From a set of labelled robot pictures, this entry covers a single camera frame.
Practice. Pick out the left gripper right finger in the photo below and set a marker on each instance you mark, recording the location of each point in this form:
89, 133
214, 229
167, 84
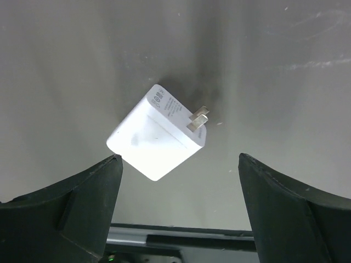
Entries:
290, 220

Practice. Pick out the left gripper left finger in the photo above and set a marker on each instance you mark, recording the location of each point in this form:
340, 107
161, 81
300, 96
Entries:
67, 221

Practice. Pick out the white charger adapter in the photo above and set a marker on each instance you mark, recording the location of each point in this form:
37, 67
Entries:
159, 134

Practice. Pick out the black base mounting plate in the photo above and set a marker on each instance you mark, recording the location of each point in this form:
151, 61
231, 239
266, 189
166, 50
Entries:
146, 243

